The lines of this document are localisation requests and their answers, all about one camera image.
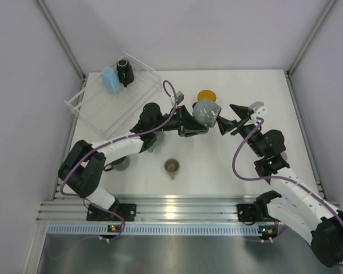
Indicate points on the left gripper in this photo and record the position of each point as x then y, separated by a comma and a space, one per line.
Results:
189, 126

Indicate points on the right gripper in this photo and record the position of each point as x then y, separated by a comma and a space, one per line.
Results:
226, 125

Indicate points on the grey blue glazed mug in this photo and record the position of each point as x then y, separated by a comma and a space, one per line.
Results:
206, 112

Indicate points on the yellow enamel mug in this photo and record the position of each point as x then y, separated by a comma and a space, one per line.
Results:
205, 94

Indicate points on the black mug white inside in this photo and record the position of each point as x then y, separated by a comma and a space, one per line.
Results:
125, 72

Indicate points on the light blue cup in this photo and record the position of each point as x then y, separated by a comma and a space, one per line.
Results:
111, 80

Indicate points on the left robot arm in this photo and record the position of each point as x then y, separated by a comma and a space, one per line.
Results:
83, 167

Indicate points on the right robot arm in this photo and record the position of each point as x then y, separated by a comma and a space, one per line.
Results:
290, 200

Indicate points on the clear acrylic dish rack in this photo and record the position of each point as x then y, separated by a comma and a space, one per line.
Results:
104, 111

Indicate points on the teal speckled ceramic mug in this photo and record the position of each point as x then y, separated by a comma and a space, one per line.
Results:
160, 136

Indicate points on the small grey beige cup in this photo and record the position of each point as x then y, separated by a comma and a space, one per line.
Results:
172, 167

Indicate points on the dark green mug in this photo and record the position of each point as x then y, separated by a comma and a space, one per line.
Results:
118, 165

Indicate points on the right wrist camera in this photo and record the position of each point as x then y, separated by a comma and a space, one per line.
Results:
257, 110

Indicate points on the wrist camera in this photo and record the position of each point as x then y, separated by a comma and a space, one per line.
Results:
177, 98
257, 110

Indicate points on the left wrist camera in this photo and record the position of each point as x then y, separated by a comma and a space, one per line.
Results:
177, 98

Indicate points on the aluminium mounting rail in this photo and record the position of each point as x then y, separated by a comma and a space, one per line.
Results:
154, 208

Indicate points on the perforated cable tray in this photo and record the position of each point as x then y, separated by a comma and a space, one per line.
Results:
157, 229

